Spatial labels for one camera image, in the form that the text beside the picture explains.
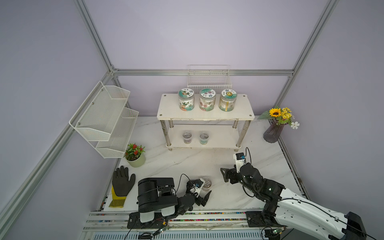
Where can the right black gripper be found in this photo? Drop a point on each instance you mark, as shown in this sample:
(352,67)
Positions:
(233,172)

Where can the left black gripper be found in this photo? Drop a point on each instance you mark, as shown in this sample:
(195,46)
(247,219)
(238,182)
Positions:
(205,198)

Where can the small clear jar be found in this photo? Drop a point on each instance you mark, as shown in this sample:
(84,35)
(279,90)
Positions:
(207,184)
(204,138)
(187,137)

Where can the seed jar sunflower lid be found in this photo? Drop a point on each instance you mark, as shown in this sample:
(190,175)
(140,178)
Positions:
(228,99)

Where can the seed jar purple flower lid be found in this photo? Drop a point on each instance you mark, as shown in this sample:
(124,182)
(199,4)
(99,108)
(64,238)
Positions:
(207,99)

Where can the seed jar green plant lid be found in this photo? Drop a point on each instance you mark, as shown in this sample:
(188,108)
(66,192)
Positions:
(186,99)

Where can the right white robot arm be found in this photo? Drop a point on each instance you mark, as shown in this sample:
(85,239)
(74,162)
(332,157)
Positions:
(285,208)

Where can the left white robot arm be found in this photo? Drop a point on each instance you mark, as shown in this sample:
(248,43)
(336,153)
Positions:
(157,198)

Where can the white two-tier shelf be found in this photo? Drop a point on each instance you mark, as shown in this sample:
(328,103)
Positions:
(226,129)

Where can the sunflower bouquet in dark vase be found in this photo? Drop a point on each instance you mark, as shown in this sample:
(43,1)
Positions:
(279,118)

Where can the small red flower pot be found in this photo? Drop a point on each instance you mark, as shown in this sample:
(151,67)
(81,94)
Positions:
(135,155)

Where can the black rubber glove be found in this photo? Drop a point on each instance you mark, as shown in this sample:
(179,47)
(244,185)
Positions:
(122,184)

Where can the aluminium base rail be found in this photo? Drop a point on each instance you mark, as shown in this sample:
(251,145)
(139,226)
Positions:
(196,225)

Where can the white wire basket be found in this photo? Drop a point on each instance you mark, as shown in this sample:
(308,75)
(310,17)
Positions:
(216,77)

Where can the white mesh wall rack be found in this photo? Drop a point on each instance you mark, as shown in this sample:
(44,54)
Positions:
(105,121)

